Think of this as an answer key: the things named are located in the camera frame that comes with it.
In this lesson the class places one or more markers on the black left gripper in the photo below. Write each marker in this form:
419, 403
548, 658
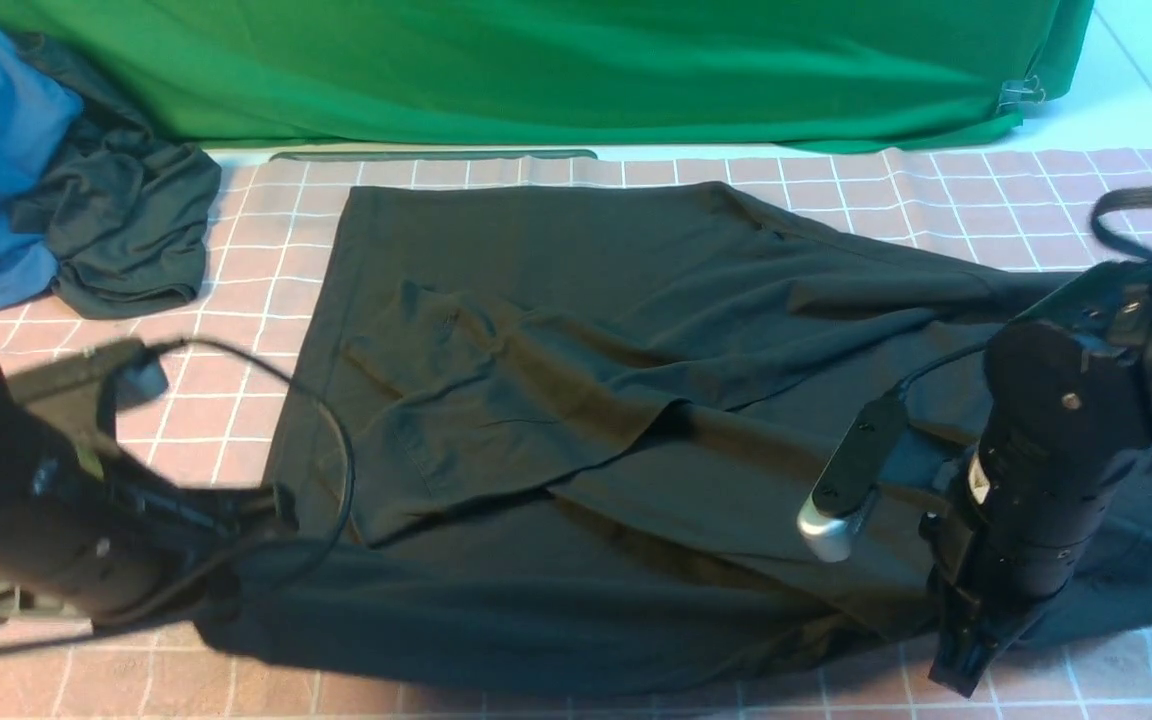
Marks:
88, 532

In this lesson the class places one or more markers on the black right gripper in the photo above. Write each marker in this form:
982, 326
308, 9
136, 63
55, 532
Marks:
1069, 420

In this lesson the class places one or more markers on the dark gray long-sleeve shirt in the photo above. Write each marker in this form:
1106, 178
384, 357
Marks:
584, 422

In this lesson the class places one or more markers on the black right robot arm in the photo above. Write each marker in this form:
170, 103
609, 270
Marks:
1113, 302

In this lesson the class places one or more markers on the pink grid tablecloth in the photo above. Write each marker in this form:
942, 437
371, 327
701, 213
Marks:
273, 229

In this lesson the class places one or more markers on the dark crumpled garment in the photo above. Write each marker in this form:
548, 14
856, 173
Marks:
123, 209

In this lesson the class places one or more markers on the metal binder clip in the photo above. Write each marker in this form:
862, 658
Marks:
1017, 94

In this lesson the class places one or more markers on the green backdrop cloth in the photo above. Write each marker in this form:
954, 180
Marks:
824, 76

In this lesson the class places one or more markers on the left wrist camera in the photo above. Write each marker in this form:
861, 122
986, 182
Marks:
83, 394

